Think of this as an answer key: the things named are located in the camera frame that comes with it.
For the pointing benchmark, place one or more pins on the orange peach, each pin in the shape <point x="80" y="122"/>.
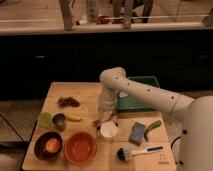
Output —
<point x="52" y="145"/>

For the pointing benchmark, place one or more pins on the blue sponge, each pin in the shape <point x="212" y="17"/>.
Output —
<point x="137" y="133"/>

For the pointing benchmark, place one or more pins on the dark brown bowl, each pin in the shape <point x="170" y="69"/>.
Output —
<point x="39" y="148"/>

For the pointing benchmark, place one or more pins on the red bowl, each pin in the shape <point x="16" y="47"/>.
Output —
<point x="80" y="148"/>

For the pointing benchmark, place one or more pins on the white cloth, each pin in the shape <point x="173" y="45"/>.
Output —
<point x="122" y="95"/>

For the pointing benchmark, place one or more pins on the green cucumber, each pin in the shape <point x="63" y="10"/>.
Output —
<point x="151" y="127"/>

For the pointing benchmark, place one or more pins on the yellow banana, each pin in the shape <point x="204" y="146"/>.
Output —
<point x="73" y="118"/>

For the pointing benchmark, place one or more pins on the bunch of dark grapes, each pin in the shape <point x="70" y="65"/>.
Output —
<point x="68" y="101"/>

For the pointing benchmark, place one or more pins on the green plastic tray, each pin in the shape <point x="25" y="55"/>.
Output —
<point x="131" y="104"/>

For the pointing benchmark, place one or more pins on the white cup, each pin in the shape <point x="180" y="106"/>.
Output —
<point x="108" y="130"/>

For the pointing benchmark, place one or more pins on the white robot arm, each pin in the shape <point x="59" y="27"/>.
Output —
<point x="195" y="114"/>

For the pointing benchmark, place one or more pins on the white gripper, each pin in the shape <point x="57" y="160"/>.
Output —
<point x="106" y="103"/>

